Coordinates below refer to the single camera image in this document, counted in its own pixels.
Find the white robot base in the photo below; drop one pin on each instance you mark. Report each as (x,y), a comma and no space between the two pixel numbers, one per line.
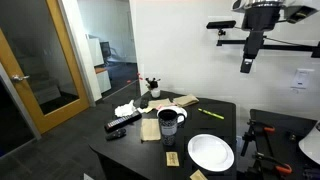
(310,144)

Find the black remote near vase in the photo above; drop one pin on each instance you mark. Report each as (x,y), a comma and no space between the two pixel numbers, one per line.
(144,103)

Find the wooden glass door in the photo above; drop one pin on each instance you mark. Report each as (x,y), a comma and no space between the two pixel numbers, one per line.
(37,55)

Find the crumpled white tissue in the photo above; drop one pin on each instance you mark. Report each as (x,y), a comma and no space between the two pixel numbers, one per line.
(126,109)

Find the long black remote control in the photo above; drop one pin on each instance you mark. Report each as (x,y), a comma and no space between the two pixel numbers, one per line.
(123,121)

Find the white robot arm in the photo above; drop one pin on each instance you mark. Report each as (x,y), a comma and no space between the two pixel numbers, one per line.
(263,3)

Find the small black remote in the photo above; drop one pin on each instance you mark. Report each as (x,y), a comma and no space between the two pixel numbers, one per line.
(116,134)

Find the orange handled clamp upper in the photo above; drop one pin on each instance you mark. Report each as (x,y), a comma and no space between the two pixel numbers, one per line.
(256,128)

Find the tan packet at edge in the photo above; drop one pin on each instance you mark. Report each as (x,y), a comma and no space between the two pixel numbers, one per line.
(198,175)

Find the brown paper bag far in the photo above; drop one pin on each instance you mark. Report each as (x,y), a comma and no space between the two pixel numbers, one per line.
(185,100)

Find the yellow-green highlighter pen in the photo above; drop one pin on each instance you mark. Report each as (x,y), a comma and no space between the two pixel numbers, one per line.
(211,113)

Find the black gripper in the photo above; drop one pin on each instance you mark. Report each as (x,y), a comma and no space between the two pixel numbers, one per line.
(256,20)

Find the orange handled clamp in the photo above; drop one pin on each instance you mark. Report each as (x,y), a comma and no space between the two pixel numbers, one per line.
(256,128)
(267,165)

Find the orange handled clamp lower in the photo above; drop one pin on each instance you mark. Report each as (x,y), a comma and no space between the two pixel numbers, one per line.
(267,165)

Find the white wall switch plate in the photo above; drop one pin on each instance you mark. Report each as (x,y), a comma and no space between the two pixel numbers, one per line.
(301,78)

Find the white vase with flowers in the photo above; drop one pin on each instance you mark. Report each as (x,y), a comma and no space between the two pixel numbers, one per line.
(153,87)

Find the brown paper napkin centre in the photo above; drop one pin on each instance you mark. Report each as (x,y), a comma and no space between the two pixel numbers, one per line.
(150,130)

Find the small tan packet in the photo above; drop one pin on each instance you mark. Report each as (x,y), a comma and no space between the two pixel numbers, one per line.
(172,159)

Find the black patterned mug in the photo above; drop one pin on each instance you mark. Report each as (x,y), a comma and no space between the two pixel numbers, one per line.
(168,122)

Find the small white plate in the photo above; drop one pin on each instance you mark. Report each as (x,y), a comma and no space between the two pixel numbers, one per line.
(177,109)

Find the large white plate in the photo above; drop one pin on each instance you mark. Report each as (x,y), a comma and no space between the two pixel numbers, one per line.
(210,152)

